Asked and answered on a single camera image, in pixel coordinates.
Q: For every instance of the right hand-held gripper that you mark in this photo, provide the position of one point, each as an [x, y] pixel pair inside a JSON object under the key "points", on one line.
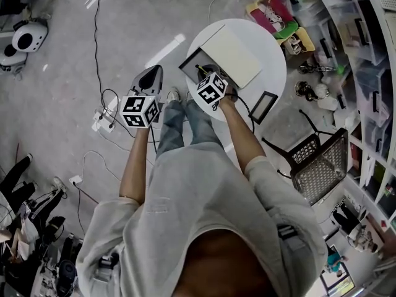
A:
{"points": [[212, 88]]}

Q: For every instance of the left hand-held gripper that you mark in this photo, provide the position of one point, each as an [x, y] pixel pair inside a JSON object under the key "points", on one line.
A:
{"points": [[139, 111]]}

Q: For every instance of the black box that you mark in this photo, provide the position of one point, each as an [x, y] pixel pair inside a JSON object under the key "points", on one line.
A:
{"points": [[189, 67]]}

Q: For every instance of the person's right forearm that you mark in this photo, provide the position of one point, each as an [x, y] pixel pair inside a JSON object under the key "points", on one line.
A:
{"points": [[244, 138]]}

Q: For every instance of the person's left forearm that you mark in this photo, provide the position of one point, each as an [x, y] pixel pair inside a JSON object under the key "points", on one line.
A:
{"points": [[136, 166]]}

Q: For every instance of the white box lid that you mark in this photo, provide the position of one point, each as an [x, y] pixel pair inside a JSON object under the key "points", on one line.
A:
{"points": [[232, 51]]}

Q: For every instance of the yellow shoe box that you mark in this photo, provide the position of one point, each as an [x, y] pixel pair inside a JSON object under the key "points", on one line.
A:
{"points": [[304, 40], [258, 9]]}

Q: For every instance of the green shoe box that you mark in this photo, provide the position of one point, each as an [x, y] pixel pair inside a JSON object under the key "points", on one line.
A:
{"points": [[289, 29]]}

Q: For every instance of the person's right white shoe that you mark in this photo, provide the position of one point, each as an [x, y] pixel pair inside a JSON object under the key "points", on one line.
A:
{"points": [[188, 95]]}

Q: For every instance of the person's white shoe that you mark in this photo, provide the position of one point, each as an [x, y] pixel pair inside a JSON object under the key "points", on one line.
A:
{"points": [[188, 95], [174, 94]]}

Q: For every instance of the person's left white shoe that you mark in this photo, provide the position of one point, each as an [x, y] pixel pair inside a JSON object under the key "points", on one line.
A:
{"points": [[174, 94]]}

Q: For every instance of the small black tray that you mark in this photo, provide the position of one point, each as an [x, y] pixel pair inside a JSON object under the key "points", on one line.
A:
{"points": [[264, 107]]}

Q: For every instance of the person's blue jeans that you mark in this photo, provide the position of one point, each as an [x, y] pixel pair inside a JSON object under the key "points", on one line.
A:
{"points": [[171, 128]]}

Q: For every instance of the white power strip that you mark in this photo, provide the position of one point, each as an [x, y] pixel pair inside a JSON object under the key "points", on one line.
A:
{"points": [[103, 124]]}

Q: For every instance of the gold black ornament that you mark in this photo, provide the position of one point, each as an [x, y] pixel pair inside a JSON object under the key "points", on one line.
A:
{"points": [[304, 90]]}

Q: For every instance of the person's grey sweatshirt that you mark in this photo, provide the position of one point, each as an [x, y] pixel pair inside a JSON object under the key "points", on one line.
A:
{"points": [[201, 196]]}

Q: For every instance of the white round robot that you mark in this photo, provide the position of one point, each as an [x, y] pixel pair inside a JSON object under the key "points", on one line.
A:
{"points": [[29, 39]]}

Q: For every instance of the green ball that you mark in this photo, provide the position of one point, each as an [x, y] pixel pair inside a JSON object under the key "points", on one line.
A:
{"points": [[340, 70]]}

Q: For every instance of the small white socket block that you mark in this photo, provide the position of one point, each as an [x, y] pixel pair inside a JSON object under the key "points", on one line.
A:
{"points": [[75, 180]]}

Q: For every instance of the black lattice chair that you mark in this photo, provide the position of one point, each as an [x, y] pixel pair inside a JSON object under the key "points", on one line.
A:
{"points": [[321, 172]]}

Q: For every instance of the stack of clear storage bins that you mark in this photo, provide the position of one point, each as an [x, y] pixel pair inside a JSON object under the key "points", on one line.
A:
{"points": [[365, 42]]}

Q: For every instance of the white shelf unit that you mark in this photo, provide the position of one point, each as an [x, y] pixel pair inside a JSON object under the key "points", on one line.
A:
{"points": [[383, 178]]}

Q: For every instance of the flat monitor screen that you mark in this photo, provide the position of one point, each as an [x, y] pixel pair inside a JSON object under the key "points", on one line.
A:
{"points": [[338, 285]]}

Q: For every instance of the black camera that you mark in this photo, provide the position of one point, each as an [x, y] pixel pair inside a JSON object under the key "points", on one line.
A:
{"points": [[66, 272]]}

